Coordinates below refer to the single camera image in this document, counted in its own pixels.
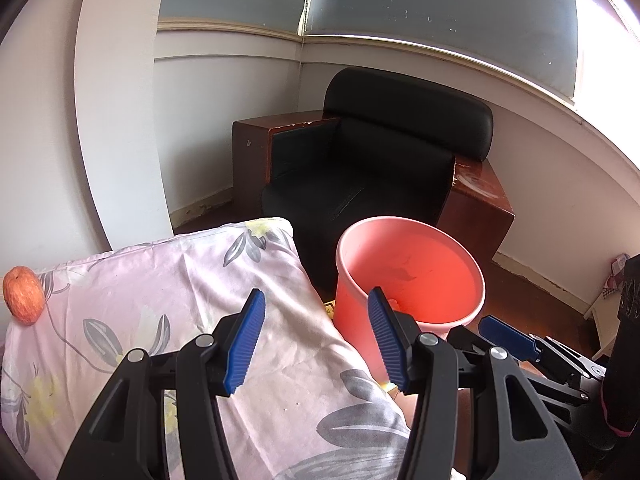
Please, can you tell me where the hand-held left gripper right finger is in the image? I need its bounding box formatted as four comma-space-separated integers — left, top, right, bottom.
367, 286, 583, 480

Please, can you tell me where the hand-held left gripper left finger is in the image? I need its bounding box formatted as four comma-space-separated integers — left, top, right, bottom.
60, 288, 267, 480

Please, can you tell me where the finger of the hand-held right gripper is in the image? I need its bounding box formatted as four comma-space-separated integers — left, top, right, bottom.
446, 326, 587, 407
478, 314, 607, 382

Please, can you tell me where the pink plastic bucket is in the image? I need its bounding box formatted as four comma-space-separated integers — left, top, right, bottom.
334, 216, 487, 386

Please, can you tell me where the pink floral cloth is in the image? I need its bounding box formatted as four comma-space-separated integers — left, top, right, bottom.
0, 216, 411, 480

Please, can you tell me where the pink patterned box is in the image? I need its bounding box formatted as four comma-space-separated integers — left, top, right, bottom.
602, 254, 630, 301

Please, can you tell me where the black leather wooden armchair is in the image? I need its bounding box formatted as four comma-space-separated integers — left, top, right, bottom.
232, 66, 516, 291

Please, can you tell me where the red apple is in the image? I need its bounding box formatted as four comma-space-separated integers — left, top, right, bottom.
2, 266, 45, 326

